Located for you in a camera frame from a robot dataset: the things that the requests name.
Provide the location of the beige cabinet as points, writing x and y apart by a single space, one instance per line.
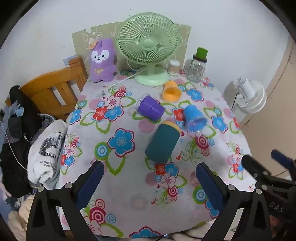
272 111

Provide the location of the purple plush toy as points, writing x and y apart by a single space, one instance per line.
101 62

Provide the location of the green desk fan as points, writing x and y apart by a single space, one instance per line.
148 44

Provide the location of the white printed t-shirt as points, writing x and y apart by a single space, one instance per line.
49 148

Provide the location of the white cotton swab container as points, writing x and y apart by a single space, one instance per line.
173 67

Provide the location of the floral tablecloth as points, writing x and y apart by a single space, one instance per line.
129 185

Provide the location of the teal cup with yellow rim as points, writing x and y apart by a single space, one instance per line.
163 142

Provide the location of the glass jar with green lid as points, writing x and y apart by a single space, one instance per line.
195 68

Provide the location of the purple plastic cup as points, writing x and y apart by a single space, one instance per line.
151 107

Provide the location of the white clip fan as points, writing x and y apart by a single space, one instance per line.
251 93

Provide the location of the orange plastic cup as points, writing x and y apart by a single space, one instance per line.
171 91

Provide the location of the beige printed wall cloth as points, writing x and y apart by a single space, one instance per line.
81 44

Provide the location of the blue plastic cup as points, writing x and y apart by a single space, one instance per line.
194 118

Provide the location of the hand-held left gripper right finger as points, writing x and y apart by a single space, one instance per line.
210 187

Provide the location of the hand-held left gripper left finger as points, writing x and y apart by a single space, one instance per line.
92 182

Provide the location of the pile of dark clothes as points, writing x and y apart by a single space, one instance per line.
16 129

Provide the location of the wooden chair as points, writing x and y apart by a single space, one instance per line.
53 90

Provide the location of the cream fluffy cloth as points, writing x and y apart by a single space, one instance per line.
19 220

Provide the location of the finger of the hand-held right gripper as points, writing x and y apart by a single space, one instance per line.
253 165
281 158

